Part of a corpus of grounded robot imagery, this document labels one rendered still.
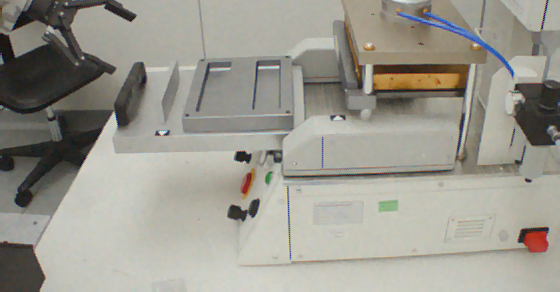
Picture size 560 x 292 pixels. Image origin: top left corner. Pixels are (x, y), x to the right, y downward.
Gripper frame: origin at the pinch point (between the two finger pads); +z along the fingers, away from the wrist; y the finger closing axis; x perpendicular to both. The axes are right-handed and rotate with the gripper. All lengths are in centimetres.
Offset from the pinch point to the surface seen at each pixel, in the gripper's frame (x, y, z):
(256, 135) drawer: -38.6, -24.7, 15.5
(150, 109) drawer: -23.6, -21.5, 3.7
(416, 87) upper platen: -57, -16, 29
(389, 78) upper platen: -55, -16, 25
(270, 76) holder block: -32.2, -10.4, 19.3
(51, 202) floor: 130, -12, 24
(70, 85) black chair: 101, 28, 10
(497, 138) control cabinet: -63, -20, 41
